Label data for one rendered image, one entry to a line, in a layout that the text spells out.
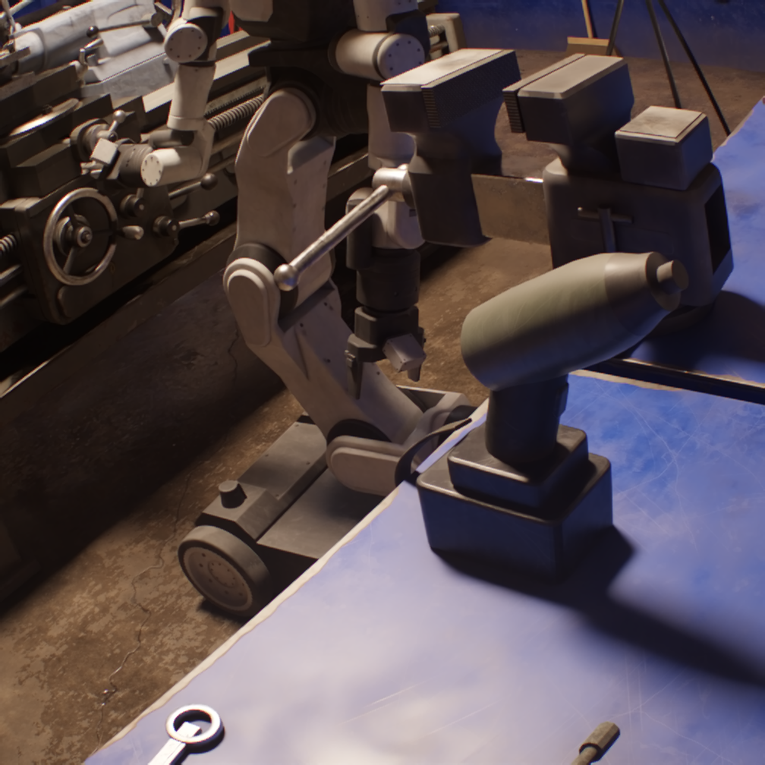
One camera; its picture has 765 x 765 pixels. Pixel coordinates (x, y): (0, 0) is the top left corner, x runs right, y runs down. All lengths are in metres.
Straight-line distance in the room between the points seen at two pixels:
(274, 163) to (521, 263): 1.61
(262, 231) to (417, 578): 1.14
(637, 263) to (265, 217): 1.26
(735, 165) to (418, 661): 0.90
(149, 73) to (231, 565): 1.28
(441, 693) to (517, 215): 0.51
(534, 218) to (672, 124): 0.19
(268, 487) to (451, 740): 1.50
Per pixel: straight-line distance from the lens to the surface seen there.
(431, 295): 3.04
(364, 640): 0.65
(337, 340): 1.86
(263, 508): 1.97
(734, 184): 1.28
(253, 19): 1.56
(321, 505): 1.98
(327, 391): 1.85
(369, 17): 1.40
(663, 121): 0.89
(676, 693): 0.58
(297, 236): 1.74
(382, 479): 1.83
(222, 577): 2.00
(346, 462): 1.85
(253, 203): 1.75
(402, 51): 1.38
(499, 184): 0.97
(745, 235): 1.12
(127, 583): 2.22
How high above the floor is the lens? 1.30
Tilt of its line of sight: 28 degrees down
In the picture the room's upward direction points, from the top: 13 degrees counter-clockwise
